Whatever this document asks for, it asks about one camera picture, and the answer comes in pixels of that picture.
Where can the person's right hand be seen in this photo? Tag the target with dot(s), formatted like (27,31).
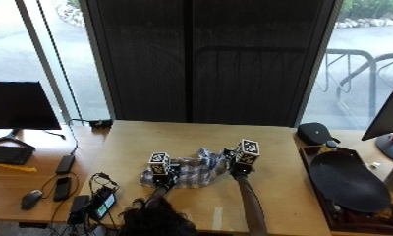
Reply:
(236,164)

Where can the person's left hand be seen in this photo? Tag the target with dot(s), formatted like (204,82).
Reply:
(165,173)

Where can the blue white plaid cloth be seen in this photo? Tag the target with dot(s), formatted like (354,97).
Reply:
(196,170)

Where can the white marker cube on left glove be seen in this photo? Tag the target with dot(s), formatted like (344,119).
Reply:
(160,163)

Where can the white marker cube on glove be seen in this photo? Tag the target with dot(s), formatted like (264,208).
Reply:
(160,163)
(248,151)

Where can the white marker cube on right glove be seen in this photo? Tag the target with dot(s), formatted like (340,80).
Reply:
(248,151)

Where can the black device with lit screen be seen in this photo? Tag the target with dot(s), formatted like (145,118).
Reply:
(103,202)

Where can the black zip case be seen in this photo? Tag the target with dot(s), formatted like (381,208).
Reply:
(313,132)

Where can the black connector box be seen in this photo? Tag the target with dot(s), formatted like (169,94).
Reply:
(100,123)

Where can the yellow bottle with black cap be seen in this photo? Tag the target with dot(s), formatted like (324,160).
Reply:
(329,146)

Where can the black power bank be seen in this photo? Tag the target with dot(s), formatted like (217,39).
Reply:
(78,209)

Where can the black power adapter brick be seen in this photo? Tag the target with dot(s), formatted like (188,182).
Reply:
(64,164)

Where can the black smartphone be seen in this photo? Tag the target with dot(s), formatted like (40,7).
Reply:
(62,188)

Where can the black oval tray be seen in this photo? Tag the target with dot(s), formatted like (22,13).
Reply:
(349,182)

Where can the dark wooden tray box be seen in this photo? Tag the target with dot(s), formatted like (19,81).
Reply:
(336,216)

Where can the black computer mouse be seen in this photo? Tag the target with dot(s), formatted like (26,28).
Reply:
(31,199)

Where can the yellow ruler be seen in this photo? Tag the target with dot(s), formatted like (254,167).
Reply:
(16,168)

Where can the black keyboard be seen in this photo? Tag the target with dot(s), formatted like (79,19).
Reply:
(7,154)

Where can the grey monitor with round base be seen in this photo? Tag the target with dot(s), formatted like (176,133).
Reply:
(390,124)

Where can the metal bike rack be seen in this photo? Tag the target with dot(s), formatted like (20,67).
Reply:
(357,78)

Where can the black computer monitor with stand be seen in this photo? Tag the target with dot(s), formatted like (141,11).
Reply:
(18,108)

